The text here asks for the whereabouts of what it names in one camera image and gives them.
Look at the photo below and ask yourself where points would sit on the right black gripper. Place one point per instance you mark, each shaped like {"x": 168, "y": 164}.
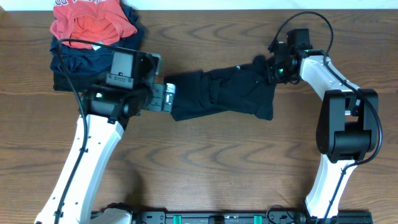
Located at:
{"x": 272, "y": 70}

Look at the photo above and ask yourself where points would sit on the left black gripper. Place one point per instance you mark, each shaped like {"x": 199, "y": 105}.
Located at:
{"x": 158, "y": 98}

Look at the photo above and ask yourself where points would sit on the black t-shirt white logo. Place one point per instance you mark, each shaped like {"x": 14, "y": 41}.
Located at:
{"x": 243, "y": 88}

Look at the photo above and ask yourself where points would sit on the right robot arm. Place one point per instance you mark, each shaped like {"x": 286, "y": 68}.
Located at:
{"x": 348, "y": 125}

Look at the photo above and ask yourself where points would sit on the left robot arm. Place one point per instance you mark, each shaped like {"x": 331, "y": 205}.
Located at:
{"x": 128, "y": 89}

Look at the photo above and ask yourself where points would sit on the black folded t-shirt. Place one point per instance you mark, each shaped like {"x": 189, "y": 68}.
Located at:
{"x": 80, "y": 82}

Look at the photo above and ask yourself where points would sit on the red folded t-shirt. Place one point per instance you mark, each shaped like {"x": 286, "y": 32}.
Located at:
{"x": 100, "y": 21}

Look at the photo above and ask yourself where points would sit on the navy folded t-shirt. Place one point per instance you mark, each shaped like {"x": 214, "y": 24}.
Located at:
{"x": 90, "y": 61}

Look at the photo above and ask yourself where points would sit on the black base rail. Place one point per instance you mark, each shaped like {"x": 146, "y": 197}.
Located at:
{"x": 214, "y": 218}

